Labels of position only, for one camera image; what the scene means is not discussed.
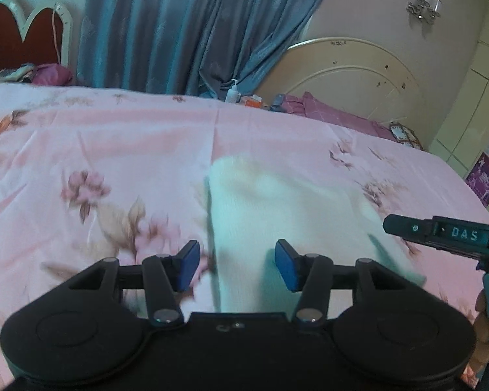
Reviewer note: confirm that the white pump bottle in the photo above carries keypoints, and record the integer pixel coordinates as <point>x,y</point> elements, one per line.
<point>231,94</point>

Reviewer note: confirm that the white knitted sweater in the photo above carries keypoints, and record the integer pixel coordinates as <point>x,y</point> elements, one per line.
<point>260,211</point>

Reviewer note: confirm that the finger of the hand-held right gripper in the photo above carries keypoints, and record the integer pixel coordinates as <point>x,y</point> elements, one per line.
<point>407,227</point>

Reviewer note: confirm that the purple wall poster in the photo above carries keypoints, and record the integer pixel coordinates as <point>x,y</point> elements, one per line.
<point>485,179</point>

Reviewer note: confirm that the magenta blanket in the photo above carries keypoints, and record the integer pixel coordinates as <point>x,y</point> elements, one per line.
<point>334,114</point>

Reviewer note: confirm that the small orange box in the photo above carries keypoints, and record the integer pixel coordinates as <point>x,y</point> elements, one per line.
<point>250,102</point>

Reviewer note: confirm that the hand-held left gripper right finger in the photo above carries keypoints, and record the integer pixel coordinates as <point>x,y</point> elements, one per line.
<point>287,269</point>

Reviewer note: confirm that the person's right hand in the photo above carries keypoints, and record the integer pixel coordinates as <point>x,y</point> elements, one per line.
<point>487,334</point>

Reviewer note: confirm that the cream round headboard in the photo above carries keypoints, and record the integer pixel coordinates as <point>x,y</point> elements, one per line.
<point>350,85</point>

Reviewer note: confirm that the blue curtain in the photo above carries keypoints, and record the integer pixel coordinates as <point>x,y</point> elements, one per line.
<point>179,28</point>

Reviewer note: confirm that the small printed box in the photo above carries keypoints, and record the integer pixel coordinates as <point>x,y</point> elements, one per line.
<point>405,135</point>

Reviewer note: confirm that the red headboard with white frame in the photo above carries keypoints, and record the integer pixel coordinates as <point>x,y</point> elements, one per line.
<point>8,44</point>

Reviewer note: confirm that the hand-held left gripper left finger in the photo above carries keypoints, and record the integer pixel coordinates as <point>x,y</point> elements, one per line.
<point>190,264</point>

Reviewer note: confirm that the small blue object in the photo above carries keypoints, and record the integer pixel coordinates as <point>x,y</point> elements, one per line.
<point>278,102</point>

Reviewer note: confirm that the glass wall lamp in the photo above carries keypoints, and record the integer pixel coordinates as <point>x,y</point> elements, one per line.
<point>426,6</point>

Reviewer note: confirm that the magenta pillow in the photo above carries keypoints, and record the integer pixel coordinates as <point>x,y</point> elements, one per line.
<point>53,74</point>

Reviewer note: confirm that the pink floral bedsheet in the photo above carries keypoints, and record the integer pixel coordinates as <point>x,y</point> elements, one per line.
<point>126,150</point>

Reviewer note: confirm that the patterned cloth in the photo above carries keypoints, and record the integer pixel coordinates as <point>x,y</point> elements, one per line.
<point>10,73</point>

